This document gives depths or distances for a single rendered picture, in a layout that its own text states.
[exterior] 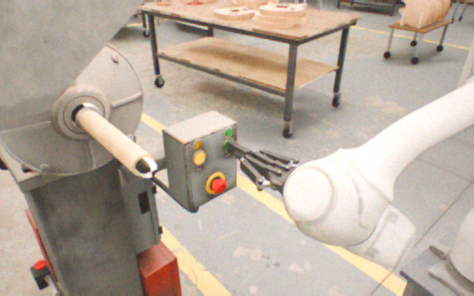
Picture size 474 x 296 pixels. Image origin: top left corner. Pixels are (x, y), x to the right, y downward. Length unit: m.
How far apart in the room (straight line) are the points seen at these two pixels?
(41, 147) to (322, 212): 0.46
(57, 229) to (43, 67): 0.67
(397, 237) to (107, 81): 0.54
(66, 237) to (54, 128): 0.39
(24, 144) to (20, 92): 0.34
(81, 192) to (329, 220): 0.63
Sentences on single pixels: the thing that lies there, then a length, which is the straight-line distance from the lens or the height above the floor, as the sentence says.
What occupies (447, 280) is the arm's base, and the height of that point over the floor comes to 0.72.
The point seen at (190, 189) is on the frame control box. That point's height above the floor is 0.99.
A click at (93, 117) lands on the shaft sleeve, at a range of 0.59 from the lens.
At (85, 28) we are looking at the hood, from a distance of 0.32.
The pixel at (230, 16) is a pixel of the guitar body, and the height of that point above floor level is 0.93.
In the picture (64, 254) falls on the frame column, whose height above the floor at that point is 0.83.
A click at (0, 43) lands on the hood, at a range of 0.31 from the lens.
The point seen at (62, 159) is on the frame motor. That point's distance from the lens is 0.68.
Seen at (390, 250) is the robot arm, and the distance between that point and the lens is 0.62.
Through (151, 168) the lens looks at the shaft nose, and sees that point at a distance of 0.46.
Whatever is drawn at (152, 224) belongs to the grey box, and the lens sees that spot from 1.13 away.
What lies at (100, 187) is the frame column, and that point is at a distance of 0.93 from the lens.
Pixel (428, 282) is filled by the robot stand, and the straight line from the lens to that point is 1.15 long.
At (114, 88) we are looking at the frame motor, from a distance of 0.66.
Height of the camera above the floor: 1.51
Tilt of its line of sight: 31 degrees down
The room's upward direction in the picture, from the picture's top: straight up
